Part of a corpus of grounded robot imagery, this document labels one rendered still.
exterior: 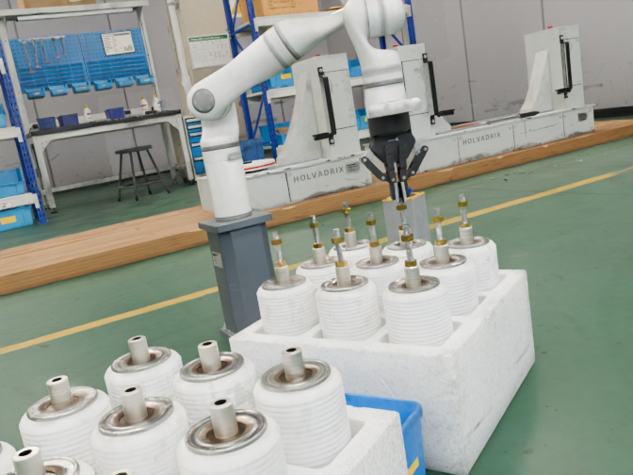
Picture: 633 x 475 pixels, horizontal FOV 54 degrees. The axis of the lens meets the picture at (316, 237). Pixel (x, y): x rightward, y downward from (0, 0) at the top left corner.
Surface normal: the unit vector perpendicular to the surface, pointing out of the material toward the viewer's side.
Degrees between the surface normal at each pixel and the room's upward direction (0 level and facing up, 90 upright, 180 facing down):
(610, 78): 90
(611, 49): 90
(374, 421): 0
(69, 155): 90
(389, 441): 90
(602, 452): 0
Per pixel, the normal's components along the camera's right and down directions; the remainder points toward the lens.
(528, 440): -0.16, -0.97
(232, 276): -0.29, 0.21
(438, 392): -0.53, 0.25
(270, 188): 0.47, 0.10
